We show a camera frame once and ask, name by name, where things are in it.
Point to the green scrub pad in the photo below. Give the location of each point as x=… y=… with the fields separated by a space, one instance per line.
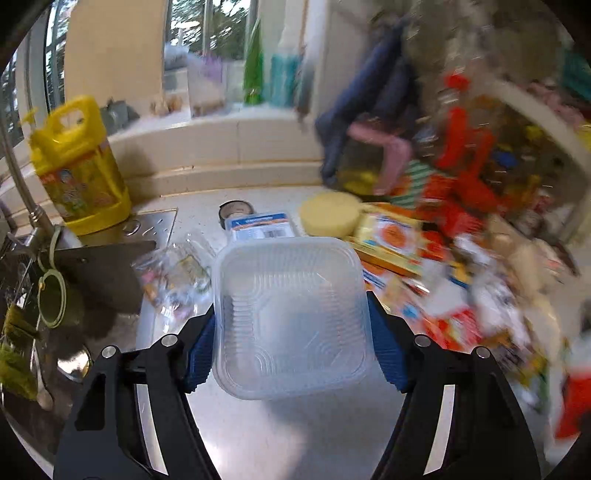
x=14 y=369

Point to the teal bottle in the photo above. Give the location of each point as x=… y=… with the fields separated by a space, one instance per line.
x=282 y=81

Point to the steel sink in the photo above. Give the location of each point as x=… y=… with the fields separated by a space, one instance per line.
x=147 y=226

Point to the steel faucet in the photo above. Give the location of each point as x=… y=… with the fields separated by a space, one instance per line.
x=21 y=184

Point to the clear printed packet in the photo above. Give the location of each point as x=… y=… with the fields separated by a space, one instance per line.
x=175 y=277

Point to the metal spoon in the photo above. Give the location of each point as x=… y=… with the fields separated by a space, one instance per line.
x=44 y=397

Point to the blue and white packet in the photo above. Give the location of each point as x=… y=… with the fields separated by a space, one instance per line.
x=258 y=226

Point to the soy sauce bottle red cap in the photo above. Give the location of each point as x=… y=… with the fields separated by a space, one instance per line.
x=461 y=134

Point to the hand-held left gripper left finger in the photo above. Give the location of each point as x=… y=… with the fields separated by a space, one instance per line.
x=201 y=355

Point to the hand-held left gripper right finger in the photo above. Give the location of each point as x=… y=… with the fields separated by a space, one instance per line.
x=388 y=350

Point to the grey cloth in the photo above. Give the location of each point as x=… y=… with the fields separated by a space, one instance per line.
x=119 y=110

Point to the round yellow sponge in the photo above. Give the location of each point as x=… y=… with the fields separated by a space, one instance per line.
x=330 y=214

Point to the cream cutting board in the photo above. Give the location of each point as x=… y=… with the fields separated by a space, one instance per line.
x=115 y=60

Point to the yellow detergent jug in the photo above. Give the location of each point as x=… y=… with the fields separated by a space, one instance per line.
x=83 y=184

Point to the green bottle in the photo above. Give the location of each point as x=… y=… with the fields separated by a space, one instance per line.
x=253 y=74

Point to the dark cleaver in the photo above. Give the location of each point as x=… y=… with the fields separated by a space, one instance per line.
x=101 y=272

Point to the yellow box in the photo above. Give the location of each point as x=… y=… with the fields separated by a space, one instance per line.
x=392 y=240

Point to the barred window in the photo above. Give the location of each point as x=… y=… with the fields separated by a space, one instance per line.
x=27 y=69

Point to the blue cloth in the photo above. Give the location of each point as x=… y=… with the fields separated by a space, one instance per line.
x=369 y=101

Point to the clear plastic food container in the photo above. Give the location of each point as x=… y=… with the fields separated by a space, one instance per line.
x=291 y=318

